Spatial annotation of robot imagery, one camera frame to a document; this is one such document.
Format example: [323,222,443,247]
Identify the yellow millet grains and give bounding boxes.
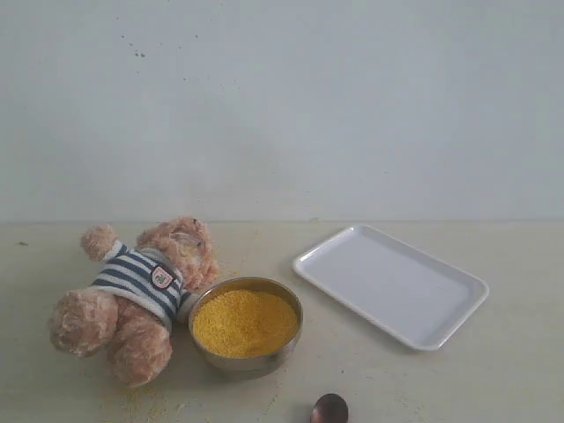
[192,289,299,359]

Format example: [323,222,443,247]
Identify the beige teddy bear striped sweater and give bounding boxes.
[48,216,218,388]

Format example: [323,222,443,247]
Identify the dark brown wooden spoon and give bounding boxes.
[309,393,349,423]

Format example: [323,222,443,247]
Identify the white rectangular plastic tray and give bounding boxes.
[293,225,489,352]

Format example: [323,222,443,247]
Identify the steel bowl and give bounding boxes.
[188,277,303,378]

